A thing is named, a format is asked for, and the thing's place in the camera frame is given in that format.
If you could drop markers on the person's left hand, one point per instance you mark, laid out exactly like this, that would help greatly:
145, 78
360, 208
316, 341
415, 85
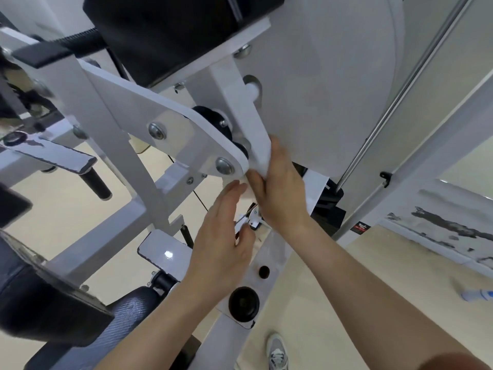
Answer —
219, 258

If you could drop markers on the person's right hand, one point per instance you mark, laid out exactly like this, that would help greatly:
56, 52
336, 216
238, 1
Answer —
285, 200

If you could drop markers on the white cleaning wipe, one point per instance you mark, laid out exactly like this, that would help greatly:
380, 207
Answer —
262, 163

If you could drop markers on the black padded arm rest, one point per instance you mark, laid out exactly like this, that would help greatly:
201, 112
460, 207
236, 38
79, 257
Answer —
115, 327
11, 206

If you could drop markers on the white gym machine frame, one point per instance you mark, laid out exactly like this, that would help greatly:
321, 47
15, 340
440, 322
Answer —
327, 73

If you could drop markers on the black rectangular chest pad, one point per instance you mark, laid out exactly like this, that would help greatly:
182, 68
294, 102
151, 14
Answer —
46, 304

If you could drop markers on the person's right forearm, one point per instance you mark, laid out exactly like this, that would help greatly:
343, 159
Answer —
366, 296

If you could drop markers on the person's left forearm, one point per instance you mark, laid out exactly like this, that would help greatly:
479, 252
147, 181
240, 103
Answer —
161, 331

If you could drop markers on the person's right sneaker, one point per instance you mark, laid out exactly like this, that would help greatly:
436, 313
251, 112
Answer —
277, 354

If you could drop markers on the black weight stack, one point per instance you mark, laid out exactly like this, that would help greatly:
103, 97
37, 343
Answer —
327, 215

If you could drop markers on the black square cushion pad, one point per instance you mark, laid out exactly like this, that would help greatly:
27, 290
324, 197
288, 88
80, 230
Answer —
165, 30

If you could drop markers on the small white blue bottle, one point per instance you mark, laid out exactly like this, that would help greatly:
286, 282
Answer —
477, 295

